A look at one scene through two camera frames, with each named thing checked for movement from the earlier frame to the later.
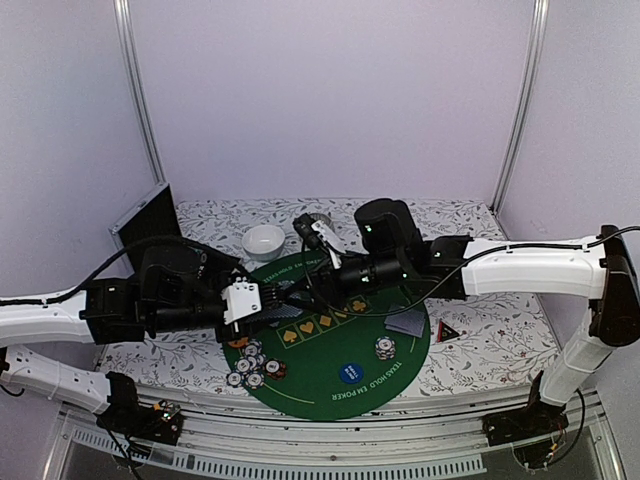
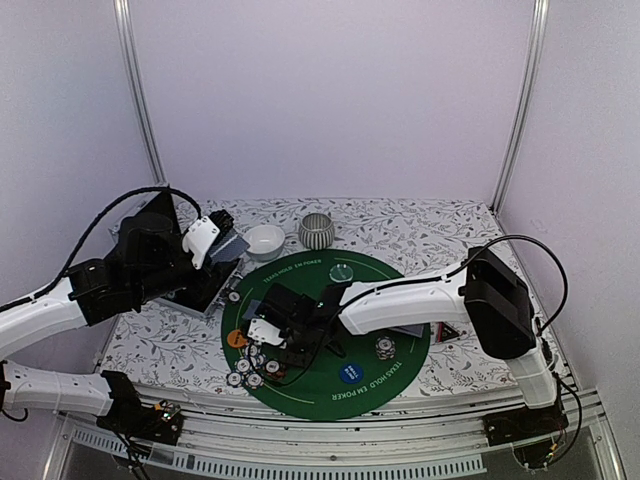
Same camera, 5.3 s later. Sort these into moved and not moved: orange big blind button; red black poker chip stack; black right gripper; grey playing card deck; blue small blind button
Moved: black right gripper; grey playing card deck
Not moved: red black poker chip stack; blue small blind button; orange big blind button
